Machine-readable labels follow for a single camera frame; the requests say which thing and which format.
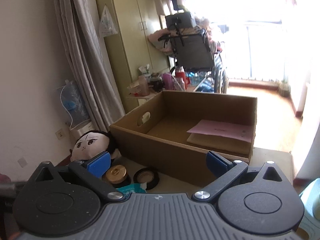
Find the gold lid round tin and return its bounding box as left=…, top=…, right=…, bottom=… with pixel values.
left=102, top=165, right=131, bottom=188

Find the plush doll black hair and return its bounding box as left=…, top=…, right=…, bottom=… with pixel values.
left=71, top=130, right=120, bottom=161

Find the pink paper booklet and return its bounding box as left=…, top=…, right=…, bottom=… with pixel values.
left=187, top=120, right=253, bottom=142

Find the blue white wipes pack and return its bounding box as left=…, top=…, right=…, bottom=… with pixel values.
left=117, top=183, right=146, bottom=197

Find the black electrical tape roll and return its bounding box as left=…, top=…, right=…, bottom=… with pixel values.
left=133, top=167, right=159, bottom=191

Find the white water dispenser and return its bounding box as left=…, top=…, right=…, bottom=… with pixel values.
left=69, top=120, right=95, bottom=143

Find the brown cardboard box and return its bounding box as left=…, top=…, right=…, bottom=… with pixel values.
left=110, top=90, right=258, bottom=186

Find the blue water jug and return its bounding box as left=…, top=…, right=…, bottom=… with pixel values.
left=60, top=81, right=90, bottom=130

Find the pink plastic tumbler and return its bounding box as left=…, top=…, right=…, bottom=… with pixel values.
left=138, top=75, right=150, bottom=96

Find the red thermos bottle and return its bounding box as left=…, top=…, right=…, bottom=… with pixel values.
left=175, top=66, right=187, bottom=90

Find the cluttered folding side table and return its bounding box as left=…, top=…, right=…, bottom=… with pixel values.
left=125, top=76, right=207, bottom=105

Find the light blue plastic stool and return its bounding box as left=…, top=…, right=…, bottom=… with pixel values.
left=299, top=178, right=319, bottom=239

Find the purple plastic bottle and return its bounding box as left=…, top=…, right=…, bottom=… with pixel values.
left=162, top=73, right=174, bottom=90

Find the potted plant by window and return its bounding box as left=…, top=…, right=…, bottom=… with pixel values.
left=278, top=79, right=291, bottom=98

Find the dark glass teapot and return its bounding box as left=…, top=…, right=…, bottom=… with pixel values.
left=150, top=73, right=164, bottom=92

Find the black wheelchair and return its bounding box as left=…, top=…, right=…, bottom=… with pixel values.
left=158, top=12, right=228, bottom=94

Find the beige curtain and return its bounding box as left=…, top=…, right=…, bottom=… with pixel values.
left=54, top=0, right=125, bottom=131

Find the plastic bag on wardrobe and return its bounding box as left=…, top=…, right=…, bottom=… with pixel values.
left=99, top=5, right=118, bottom=38

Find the green wooden wardrobe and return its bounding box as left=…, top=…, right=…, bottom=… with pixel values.
left=96, top=0, right=169, bottom=112

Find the wall power socket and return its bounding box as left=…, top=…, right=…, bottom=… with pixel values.
left=55, top=128, right=65, bottom=140

